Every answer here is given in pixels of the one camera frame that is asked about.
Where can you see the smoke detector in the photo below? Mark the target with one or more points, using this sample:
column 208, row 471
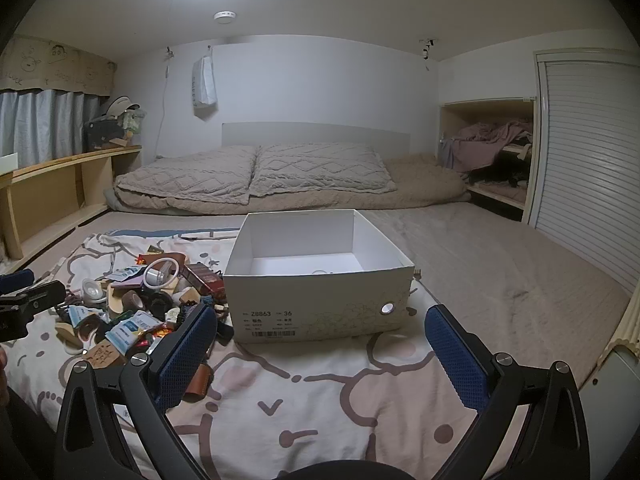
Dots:
column 225, row 16

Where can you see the printed beige valance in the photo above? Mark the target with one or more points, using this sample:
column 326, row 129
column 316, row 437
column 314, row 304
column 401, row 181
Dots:
column 55, row 65

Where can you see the black bag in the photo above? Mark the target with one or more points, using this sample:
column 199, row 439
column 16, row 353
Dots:
column 102, row 132

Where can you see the brown leather wallet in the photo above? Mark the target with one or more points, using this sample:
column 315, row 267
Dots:
column 167, row 256

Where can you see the blue white sachet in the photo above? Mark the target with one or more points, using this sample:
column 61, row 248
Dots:
column 130, row 331

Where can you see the wooden shelf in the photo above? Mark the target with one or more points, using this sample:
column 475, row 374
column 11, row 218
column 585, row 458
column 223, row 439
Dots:
column 50, row 190

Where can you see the green plush toy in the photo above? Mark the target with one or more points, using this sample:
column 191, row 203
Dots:
column 134, row 121

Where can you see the printed blanket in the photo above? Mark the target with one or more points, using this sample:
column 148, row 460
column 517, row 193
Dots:
column 310, row 400

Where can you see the brown tape roll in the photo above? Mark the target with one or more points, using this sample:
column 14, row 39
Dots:
column 127, row 300

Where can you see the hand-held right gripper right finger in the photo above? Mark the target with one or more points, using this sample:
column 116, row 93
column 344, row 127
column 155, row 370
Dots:
column 455, row 355

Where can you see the carved wooden box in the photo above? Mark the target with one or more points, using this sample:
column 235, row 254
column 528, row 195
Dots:
column 104, row 355

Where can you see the red box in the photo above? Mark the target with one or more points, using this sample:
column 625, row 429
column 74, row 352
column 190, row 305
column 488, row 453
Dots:
column 202, row 277

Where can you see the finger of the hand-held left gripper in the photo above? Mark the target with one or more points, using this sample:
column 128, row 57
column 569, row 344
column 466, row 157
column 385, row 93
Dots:
column 40, row 296
column 17, row 279

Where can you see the white paper bag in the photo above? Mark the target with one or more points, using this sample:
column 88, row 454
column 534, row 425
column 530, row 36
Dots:
column 204, row 80

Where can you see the white cardboard box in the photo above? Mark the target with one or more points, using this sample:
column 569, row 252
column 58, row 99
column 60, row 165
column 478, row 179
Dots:
column 325, row 310

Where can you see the beige fleece duvet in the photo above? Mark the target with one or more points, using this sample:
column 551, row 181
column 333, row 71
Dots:
column 425, row 180

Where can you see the long white box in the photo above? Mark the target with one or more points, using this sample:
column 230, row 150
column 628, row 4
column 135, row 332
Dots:
column 7, row 162

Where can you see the grey curtain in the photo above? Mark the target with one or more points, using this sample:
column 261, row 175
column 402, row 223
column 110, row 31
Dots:
column 45, row 125

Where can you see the grey quilted pillow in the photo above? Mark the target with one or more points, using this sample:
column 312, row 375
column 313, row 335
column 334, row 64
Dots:
column 190, row 175
column 320, row 167

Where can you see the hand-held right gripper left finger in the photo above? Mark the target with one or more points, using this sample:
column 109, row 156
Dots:
column 187, row 355

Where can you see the black tape roll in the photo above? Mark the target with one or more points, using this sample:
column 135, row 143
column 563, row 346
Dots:
column 155, row 306

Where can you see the wooden closet niche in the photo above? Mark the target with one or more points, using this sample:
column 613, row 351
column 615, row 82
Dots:
column 450, row 120

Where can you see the white cap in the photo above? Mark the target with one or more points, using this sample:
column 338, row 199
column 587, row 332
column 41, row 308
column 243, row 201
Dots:
column 117, row 106

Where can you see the pink clothes pile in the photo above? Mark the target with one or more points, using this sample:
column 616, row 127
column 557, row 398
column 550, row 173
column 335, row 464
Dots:
column 480, row 142

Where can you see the white shutter door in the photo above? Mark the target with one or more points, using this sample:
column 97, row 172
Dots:
column 585, row 160

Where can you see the white round tin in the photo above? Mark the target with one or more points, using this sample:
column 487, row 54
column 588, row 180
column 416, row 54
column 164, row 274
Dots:
column 94, row 292

